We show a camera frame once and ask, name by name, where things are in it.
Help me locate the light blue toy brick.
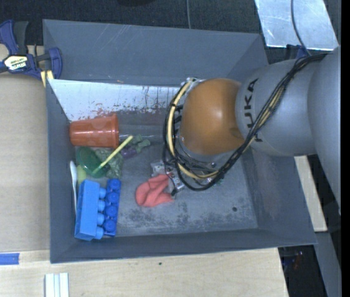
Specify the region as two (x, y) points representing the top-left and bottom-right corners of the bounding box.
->
(74, 179), (107, 241)

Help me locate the yellow-green small lump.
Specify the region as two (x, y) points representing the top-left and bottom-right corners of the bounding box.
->
(76, 165), (87, 186)

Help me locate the green round lid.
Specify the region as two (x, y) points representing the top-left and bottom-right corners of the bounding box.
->
(75, 146), (108, 179)

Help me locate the orange-red soft lump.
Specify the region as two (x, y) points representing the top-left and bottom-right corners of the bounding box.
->
(135, 173), (176, 209)

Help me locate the white plastic spoon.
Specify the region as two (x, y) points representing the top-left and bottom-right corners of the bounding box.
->
(69, 160), (79, 217)

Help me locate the green toy figure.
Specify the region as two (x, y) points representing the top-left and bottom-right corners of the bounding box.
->
(95, 134), (152, 179)

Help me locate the dark blue toy brick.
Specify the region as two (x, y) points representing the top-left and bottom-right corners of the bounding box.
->
(103, 178), (122, 238)

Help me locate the orange plastic cup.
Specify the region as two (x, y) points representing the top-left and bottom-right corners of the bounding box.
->
(69, 113), (121, 150)

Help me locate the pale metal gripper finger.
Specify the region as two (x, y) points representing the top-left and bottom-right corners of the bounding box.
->
(169, 179), (186, 196)
(151, 161), (164, 177)

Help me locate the yellow-green straw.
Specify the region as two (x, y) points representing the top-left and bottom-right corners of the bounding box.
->
(92, 135), (134, 176)

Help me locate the grey metal bin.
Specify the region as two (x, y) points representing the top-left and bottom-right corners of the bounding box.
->
(41, 19), (318, 264)

